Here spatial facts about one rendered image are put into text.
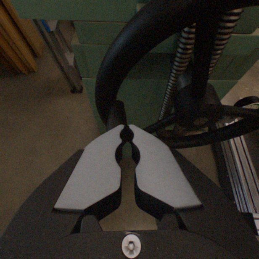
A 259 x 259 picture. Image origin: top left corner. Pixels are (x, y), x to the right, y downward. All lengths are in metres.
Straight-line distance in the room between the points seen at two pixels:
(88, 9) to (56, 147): 0.97
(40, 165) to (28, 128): 0.35
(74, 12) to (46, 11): 0.05
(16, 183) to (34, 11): 1.02
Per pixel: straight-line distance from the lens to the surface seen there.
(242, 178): 0.98
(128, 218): 0.97
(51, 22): 1.26
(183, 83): 0.23
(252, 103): 0.51
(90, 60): 0.37
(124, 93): 0.43
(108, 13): 0.32
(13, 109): 1.54
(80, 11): 0.33
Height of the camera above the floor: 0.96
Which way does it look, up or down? 61 degrees down
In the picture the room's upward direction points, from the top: 4 degrees clockwise
